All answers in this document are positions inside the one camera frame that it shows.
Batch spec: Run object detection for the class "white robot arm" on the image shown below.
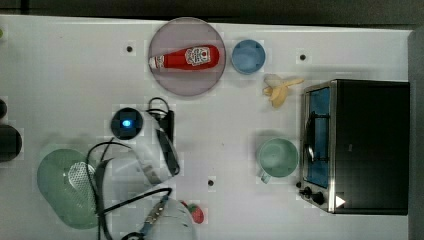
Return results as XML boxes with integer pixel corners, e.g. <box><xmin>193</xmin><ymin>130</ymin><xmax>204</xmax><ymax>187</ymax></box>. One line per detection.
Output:
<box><xmin>91</xmin><ymin>107</ymin><xmax>195</xmax><ymax>240</ymax></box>

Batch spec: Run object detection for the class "red ketchup bottle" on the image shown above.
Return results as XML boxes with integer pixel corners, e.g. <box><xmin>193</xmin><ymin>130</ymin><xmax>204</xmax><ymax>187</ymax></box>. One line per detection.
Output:
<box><xmin>148</xmin><ymin>45</ymin><xmax>220</xmax><ymax>71</ymax></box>

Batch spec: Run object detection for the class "peeled toy banana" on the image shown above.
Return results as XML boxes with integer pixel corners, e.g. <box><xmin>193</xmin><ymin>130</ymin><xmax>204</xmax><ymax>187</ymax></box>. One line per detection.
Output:
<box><xmin>263</xmin><ymin>74</ymin><xmax>304</xmax><ymax>108</ymax></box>

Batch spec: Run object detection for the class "blue cup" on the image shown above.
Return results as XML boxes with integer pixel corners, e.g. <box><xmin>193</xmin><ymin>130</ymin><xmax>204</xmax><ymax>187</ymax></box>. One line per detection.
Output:
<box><xmin>231</xmin><ymin>39</ymin><xmax>266</xmax><ymax>75</ymax></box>

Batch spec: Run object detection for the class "green mug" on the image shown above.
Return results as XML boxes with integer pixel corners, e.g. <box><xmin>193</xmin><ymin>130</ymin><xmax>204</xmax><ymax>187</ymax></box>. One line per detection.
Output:
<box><xmin>256</xmin><ymin>138</ymin><xmax>299</xmax><ymax>184</ymax></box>

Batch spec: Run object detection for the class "grey round plate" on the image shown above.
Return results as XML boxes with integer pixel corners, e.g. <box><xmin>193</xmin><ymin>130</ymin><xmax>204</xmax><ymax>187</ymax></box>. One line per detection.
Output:
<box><xmin>148</xmin><ymin>17</ymin><xmax>226</xmax><ymax>96</ymax></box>

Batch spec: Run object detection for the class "toy strawberry with leaves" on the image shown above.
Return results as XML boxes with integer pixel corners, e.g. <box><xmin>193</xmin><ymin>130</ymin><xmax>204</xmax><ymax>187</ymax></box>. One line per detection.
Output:
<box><xmin>188</xmin><ymin>204</ymin><xmax>205</xmax><ymax>224</ymax></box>

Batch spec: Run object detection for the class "black toaster oven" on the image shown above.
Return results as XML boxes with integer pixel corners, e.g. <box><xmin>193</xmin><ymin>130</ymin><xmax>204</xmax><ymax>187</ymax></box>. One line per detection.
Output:
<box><xmin>296</xmin><ymin>79</ymin><xmax>410</xmax><ymax>215</ymax></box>

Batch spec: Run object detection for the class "black frying pan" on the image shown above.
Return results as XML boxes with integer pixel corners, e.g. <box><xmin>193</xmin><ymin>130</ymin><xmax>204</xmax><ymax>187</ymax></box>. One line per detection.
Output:
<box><xmin>0</xmin><ymin>125</ymin><xmax>22</xmax><ymax>162</ymax></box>

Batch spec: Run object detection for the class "black pot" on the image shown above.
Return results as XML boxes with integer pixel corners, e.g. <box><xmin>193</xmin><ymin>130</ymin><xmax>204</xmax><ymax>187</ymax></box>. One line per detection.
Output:
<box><xmin>0</xmin><ymin>99</ymin><xmax>7</xmax><ymax>119</ymax></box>

